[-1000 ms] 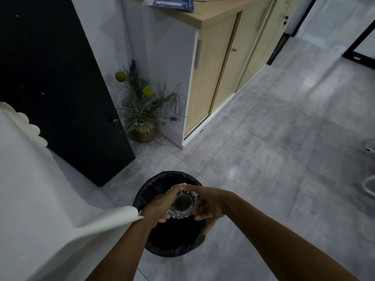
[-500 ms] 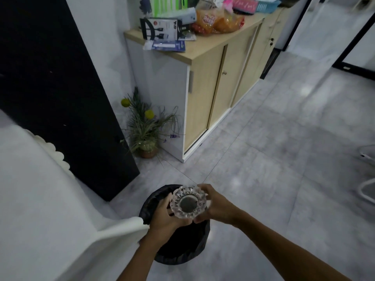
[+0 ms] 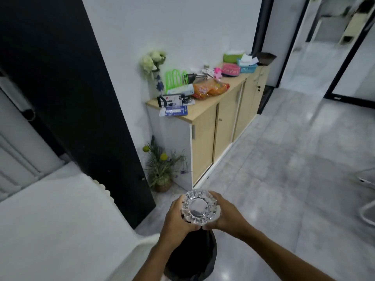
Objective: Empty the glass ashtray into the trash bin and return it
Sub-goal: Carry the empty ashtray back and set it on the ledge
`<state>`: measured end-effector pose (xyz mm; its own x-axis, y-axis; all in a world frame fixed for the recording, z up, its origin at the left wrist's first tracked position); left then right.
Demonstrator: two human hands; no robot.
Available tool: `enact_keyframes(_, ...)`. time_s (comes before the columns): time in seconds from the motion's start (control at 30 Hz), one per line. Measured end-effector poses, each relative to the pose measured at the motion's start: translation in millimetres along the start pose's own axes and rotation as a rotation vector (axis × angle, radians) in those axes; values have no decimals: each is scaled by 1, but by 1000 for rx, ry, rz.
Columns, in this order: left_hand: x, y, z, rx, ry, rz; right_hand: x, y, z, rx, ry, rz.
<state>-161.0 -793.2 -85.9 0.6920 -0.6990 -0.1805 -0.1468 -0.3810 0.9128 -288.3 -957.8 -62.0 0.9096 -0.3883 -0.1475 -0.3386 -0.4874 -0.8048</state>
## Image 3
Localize person's right hand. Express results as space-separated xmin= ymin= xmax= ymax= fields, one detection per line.
xmin=203 ymin=191 xmax=249 ymax=240

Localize person's left hand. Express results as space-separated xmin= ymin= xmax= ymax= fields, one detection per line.
xmin=161 ymin=194 xmax=201 ymax=250

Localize clear glass ashtray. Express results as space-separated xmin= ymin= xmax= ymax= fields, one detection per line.
xmin=180 ymin=190 xmax=222 ymax=225

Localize person's right forearm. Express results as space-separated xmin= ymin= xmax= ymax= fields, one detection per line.
xmin=231 ymin=224 xmax=337 ymax=281

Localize person's left forearm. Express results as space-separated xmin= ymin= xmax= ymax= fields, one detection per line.
xmin=132 ymin=234 xmax=188 ymax=281

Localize black trash bag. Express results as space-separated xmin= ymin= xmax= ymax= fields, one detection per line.
xmin=163 ymin=227 xmax=217 ymax=281

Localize potted plant with yellow balls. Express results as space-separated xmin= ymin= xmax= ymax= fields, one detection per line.
xmin=142 ymin=136 xmax=188 ymax=193

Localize long wooden sideboard cabinet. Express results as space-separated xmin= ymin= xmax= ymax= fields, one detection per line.
xmin=146 ymin=64 xmax=272 ymax=191

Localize blue white paper packet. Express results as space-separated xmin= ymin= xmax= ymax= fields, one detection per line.
xmin=159 ymin=105 xmax=188 ymax=117

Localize black product box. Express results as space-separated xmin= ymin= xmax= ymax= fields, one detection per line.
xmin=157 ymin=94 xmax=190 ymax=108

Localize orange snack bag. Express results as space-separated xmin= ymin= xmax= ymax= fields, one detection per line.
xmin=192 ymin=79 xmax=230 ymax=100

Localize white light blue tube box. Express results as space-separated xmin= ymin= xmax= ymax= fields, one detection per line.
xmin=168 ymin=84 xmax=194 ymax=96

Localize white blue patterned vase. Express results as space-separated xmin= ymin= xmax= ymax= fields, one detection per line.
xmin=151 ymin=70 xmax=165 ymax=100

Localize green plastic file rack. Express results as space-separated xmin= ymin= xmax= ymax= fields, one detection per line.
xmin=164 ymin=69 xmax=188 ymax=94

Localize pink round container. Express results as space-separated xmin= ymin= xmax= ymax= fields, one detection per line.
xmin=221 ymin=63 xmax=241 ymax=76

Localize blue plastic basket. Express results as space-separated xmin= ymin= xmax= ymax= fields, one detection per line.
xmin=237 ymin=59 xmax=258 ymax=74

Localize white artificial flowers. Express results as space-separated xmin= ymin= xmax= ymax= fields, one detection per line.
xmin=141 ymin=50 xmax=166 ymax=74

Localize green tissue box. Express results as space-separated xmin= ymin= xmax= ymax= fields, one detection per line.
xmin=223 ymin=50 xmax=246 ymax=64

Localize black door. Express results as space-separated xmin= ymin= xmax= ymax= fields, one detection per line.
xmin=0 ymin=0 xmax=156 ymax=230

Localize white radiator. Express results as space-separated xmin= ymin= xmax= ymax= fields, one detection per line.
xmin=0 ymin=76 xmax=65 ymax=199

